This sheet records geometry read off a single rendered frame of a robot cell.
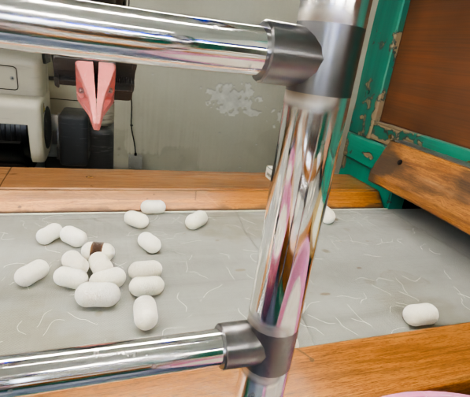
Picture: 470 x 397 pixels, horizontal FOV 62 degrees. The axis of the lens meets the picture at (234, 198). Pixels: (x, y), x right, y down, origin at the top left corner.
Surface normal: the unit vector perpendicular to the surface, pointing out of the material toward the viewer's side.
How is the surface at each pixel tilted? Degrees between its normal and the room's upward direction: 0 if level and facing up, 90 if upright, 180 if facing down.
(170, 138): 90
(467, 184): 67
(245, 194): 45
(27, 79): 98
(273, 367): 90
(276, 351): 90
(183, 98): 90
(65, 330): 0
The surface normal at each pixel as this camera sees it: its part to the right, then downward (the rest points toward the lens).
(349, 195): 0.31, -0.40
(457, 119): -0.94, 0.00
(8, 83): 0.26, 0.50
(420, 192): -0.82, -0.36
